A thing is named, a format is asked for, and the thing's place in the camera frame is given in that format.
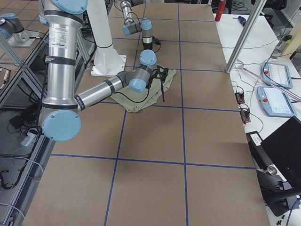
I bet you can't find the olive green long-sleeve shirt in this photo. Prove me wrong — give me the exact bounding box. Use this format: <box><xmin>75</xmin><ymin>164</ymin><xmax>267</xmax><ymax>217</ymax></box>
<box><xmin>111</xmin><ymin>79</ymin><xmax>162</xmax><ymax>113</ymax></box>

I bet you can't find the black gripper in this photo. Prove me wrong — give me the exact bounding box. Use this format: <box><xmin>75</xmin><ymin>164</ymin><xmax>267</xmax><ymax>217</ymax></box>
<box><xmin>143</xmin><ymin>42</ymin><xmax>153</xmax><ymax>50</ymax></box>

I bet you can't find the near blue teach pendant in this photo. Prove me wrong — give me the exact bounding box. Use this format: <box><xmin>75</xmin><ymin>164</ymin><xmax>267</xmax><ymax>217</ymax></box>
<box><xmin>257</xmin><ymin>86</ymin><xmax>297</xmax><ymax>118</ymax></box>

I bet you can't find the aluminium frame post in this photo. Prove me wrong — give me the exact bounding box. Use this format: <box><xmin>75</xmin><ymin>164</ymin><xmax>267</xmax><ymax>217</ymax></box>
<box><xmin>225</xmin><ymin>0</ymin><xmax>266</xmax><ymax>73</ymax></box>

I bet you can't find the orange circuit board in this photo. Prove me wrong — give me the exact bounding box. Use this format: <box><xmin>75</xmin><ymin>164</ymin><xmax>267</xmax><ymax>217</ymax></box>
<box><xmin>235</xmin><ymin>92</ymin><xmax>245</xmax><ymax>104</ymax></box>

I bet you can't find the blue teach pendant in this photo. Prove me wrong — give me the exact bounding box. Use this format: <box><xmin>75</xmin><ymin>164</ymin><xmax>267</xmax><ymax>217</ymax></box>
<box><xmin>262</xmin><ymin>62</ymin><xmax>293</xmax><ymax>89</ymax></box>
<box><xmin>257</xmin><ymin>86</ymin><xmax>297</xmax><ymax>118</ymax></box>

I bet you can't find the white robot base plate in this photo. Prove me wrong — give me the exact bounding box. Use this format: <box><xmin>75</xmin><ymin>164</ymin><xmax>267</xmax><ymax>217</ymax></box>
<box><xmin>91</xmin><ymin>46</ymin><xmax>127</xmax><ymax>77</ymax></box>

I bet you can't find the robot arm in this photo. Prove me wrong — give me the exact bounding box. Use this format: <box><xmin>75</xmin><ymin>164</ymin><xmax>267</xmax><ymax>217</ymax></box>
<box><xmin>120</xmin><ymin>0</ymin><xmax>153</xmax><ymax>50</ymax></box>
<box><xmin>39</xmin><ymin>0</ymin><xmax>157</xmax><ymax>142</ymax></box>

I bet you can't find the red bottle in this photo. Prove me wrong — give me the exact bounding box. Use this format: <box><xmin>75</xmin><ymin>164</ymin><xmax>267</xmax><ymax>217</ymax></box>
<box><xmin>215</xmin><ymin>0</ymin><xmax>226</xmax><ymax>22</ymax></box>

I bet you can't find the black braided camera cable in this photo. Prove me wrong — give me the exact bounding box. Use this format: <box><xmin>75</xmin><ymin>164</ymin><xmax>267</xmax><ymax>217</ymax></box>
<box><xmin>114</xmin><ymin>70</ymin><xmax>165</xmax><ymax>103</ymax></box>

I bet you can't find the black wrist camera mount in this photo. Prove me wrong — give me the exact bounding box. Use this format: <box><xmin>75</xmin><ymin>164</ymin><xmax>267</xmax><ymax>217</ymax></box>
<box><xmin>152</xmin><ymin>36</ymin><xmax>161</xmax><ymax>46</ymax></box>
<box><xmin>152</xmin><ymin>65</ymin><xmax>169</xmax><ymax>81</ymax></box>

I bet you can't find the white central pedestal column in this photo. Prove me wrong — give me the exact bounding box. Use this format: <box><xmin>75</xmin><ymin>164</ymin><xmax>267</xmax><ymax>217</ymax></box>
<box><xmin>87</xmin><ymin>0</ymin><xmax>113</xmax><ymax>48</ymax></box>

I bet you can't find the far blue teach pendant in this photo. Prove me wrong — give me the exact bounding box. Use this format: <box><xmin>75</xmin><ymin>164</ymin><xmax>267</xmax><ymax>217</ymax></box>
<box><xmin>262</xmin><ymin>62</ymin><xmax>293</xmax><ymax>89</ymax></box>

